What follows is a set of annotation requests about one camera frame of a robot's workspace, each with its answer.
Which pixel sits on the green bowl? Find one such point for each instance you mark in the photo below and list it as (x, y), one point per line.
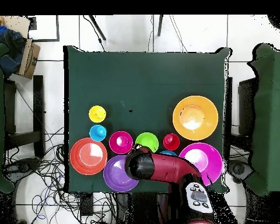
(148, 140)

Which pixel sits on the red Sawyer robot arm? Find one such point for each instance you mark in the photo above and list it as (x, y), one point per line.
(163, 168)

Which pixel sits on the small crimson bowl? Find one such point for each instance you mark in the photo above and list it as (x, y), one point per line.
(120, 142)

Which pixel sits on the red cup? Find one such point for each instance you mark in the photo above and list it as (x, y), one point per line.
(171, 141)

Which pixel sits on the blue bowl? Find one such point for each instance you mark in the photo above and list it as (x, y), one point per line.
(168, 153)

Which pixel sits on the dark green tablecloth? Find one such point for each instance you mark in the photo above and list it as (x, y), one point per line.
(142, 81)

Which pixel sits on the blue cup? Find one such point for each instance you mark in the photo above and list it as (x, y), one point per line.
(98, 133)

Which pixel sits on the yellow cup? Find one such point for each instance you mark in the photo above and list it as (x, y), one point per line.
(97, 113)

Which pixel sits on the large orange bowl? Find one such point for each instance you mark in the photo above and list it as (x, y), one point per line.
(195, 117)

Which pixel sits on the purple bowl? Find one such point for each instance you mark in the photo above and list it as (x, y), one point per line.
(115, 177)

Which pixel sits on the red-orange bowl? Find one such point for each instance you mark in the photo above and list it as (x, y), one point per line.
(88, 155)

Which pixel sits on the large pink bowl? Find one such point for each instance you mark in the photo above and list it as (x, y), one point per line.
(205, 158)

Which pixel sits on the black tripod leg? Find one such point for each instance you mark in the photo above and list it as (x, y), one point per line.
(160, 25)
(96, 26)

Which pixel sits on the brown cardboard box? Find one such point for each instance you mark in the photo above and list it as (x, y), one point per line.
(29, 58)

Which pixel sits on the blue fabric bundle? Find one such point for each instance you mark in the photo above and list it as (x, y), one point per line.
(9, 46)

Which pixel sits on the black stool frame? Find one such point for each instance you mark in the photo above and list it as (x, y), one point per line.
(38, 112)

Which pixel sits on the black pedestal foot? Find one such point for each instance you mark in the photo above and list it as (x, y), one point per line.
(238, 169)
(23, 165)

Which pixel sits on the white panel black frame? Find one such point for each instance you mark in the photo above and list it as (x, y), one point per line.
(43, 28)

